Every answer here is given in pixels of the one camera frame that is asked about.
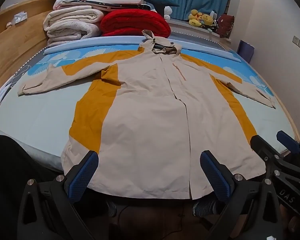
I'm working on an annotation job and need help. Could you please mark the yellow plush toys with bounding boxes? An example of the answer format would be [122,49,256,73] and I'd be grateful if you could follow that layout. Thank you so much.
[188,9,214,28]

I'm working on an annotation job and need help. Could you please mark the person's black clothing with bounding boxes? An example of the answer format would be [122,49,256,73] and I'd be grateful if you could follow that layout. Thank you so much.
[0,132,110,240]

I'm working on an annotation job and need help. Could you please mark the tissue packet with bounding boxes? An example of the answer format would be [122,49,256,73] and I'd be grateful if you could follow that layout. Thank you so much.
[12,11,28,25]

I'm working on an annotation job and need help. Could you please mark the blue patterned bed sheet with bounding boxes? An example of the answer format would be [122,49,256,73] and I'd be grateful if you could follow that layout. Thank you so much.
[0,36,300,170]

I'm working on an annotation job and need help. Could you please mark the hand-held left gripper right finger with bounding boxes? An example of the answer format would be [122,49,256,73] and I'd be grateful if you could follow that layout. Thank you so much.
[199,150,290,240]

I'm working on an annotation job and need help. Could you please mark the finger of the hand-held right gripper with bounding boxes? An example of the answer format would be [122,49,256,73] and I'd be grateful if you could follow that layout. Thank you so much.
[250,134,300,180]
[276,130,300,166]

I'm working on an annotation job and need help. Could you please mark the white papers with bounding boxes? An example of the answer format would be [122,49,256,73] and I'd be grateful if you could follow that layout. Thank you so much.
[0,79,13,108]

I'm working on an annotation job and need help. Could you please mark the cream folded quilt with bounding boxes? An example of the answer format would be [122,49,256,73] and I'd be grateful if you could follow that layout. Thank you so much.
[43,5,105,47]

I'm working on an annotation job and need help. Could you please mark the striped sock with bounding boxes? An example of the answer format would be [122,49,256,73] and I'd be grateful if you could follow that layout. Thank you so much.
[192,197,225,217]
[106,200,118,217]

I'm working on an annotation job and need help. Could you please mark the red folded blanket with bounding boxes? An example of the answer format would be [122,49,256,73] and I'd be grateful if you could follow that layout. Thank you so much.
[100,9,172,39]

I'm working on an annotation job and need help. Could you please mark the beige and yellow hooded jacket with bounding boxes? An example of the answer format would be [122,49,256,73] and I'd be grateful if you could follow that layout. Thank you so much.
[17,29,277,200]

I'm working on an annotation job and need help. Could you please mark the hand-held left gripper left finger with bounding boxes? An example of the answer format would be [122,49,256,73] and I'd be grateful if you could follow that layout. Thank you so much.
[16,150,100,240]

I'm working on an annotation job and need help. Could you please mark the purple bag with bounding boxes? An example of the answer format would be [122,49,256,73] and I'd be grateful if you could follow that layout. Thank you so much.
[237,40,255,64]

